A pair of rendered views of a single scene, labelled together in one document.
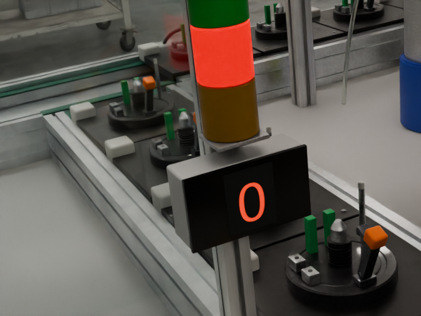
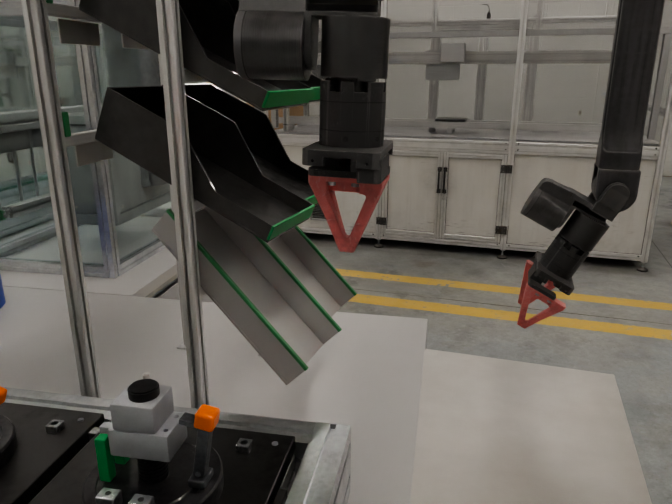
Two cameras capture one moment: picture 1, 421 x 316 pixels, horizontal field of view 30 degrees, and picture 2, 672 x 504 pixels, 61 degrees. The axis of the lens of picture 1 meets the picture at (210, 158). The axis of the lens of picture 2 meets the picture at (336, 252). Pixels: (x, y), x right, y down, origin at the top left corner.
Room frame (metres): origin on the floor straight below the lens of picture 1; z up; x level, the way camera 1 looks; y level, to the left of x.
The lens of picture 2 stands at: (0.17, 0.08, 1.39)
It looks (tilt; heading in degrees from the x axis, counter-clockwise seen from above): 17 degrees down; 303
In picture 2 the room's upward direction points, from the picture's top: straight up
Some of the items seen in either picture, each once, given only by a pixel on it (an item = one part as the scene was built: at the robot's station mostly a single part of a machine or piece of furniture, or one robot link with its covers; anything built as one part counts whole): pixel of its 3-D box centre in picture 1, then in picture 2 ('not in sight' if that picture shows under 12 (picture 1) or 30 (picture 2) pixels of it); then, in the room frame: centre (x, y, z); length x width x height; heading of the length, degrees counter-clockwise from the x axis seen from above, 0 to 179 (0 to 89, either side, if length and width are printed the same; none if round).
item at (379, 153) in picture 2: not in sight; (352, 122); (0.44, -0.36, 1.35); 0.10 x 0.07 x 0.07; 111
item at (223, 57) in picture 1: (222, 50); not in sight; (0.64, -0.02, 1.33); 0.05 x 0.05 x 0.05
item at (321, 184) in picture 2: not in sight; (351, 199); (0.45, -0.37, 1.28); 0.07 x 0.07 x 0.09; 21
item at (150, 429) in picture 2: not in sight; (137, 415); (0.62, -0.24, 1.06); 0.08 x 0.04 x 0.07; 23
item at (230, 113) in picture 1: (228, 106); not in sight; (0.64, -0.02, 1.28); 0.05 x 0.05 x 0.05
